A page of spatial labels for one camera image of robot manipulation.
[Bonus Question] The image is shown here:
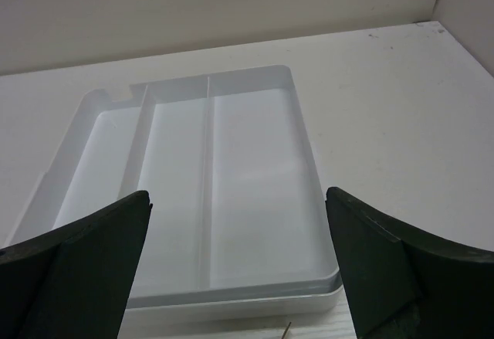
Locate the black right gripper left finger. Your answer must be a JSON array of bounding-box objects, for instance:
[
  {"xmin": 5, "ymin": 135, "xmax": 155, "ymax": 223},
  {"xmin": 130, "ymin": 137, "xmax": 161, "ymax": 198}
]
[{"xmin": 1, "ymin": 191, "xmax": 152, "ymax": 338}]

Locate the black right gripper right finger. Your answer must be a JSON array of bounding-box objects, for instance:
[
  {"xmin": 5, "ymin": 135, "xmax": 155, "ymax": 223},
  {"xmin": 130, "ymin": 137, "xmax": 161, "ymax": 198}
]
[{"xmin": 326, "ymin": 187, "xmax": 493, "ymax": 338}]

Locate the gold fork green handle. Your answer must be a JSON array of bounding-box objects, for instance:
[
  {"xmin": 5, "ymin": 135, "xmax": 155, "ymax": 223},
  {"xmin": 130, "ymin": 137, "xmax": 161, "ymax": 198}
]
[{"xmin": 281, "ymin": 321, "xmax": 292, "ymax": 339}]

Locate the white divided cutlery tray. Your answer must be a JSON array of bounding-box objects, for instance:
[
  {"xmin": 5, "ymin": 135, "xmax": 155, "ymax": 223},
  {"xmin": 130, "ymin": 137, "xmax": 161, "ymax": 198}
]
[{"xmin": 5, "ymin": 65, "xmax": 343, "ymax": 337}]

